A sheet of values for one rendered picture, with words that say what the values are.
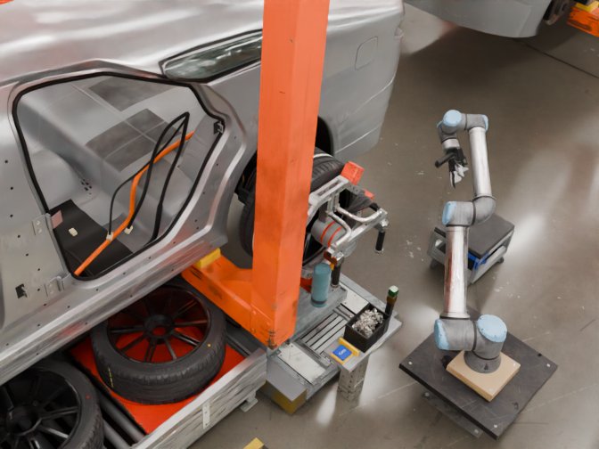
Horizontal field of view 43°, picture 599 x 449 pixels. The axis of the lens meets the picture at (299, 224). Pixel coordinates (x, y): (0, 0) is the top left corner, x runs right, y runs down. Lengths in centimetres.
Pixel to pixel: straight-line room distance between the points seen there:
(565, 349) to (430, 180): 162
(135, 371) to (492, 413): 174
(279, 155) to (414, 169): 288
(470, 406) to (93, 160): 228
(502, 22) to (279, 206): 323
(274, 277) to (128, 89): 160
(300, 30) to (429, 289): 259
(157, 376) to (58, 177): 115
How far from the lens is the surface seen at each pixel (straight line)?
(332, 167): 368
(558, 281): 513
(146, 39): 309
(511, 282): 500
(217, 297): 380
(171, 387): 369
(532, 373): 417
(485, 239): 472
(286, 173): 289
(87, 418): 354
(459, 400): 395
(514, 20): 588
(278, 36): 262
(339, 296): 442
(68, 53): 294
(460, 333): 383
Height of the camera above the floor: 345
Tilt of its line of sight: 43 degrees down
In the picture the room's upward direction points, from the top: 6 degrees clockwise
